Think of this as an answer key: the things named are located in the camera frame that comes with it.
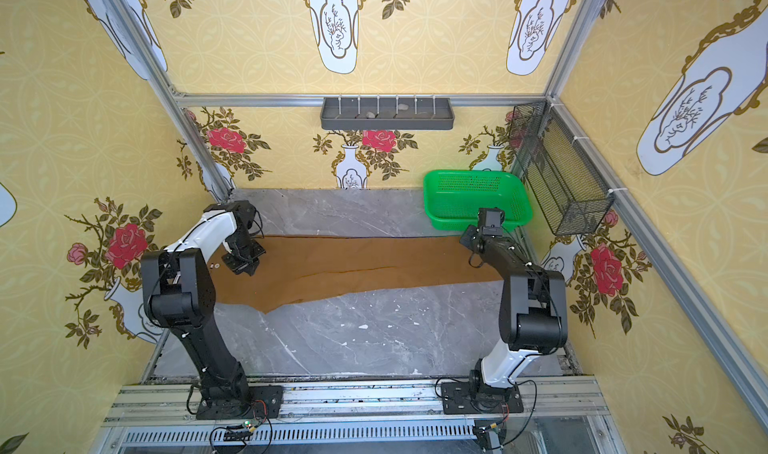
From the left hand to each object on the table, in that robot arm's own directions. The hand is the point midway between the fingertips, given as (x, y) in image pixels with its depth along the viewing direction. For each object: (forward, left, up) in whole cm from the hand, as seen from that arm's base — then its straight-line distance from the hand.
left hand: (259, 267), depth 92 cm
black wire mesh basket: (+9, -86, +27) cm, 91 cm away
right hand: (+9, -67, +3) cm, 67 cm away
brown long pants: (+5, -9, -9) cm, 14 cm away
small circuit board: (-41, -4, -7) cm, 42 cm away
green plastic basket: (+33, -68, -5) cm, 75 cm away
